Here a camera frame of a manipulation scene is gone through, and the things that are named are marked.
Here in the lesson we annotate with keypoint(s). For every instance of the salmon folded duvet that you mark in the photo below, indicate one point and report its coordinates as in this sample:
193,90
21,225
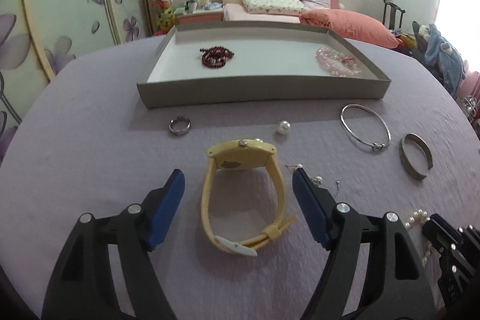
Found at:
351,25

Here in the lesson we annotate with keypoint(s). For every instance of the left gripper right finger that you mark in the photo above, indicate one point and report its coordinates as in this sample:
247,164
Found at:
395,285

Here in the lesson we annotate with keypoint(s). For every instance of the white pearl earring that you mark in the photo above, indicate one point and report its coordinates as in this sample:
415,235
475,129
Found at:
283,128

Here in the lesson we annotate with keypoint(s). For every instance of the grey shallow cardboard tray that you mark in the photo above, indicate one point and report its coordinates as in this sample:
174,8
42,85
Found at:
233,61

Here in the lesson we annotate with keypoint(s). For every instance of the small pearl drop earring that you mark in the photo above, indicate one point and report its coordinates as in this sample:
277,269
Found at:
317,180

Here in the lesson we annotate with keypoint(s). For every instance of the thin silver bangle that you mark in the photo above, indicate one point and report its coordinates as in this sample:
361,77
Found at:
366,126

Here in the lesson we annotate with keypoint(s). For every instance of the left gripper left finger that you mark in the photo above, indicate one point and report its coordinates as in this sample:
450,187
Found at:
81,284

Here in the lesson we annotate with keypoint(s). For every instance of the floral sliding wardrobe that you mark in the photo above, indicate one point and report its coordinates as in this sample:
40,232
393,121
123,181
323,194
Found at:
40,37

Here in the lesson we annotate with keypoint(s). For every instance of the yellow wrist watch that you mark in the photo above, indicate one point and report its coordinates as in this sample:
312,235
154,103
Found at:
229,165

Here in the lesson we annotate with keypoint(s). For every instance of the floral long pillow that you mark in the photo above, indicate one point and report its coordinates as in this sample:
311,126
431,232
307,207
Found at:
275,7

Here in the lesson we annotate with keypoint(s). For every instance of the dark wooden chair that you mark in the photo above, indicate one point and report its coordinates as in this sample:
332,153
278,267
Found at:
393,17

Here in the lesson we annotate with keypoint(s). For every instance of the purple tablecloth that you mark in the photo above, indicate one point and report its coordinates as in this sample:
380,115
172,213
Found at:
88,144

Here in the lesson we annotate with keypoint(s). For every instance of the pink bedside table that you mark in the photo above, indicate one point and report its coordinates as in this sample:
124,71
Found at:
199,16

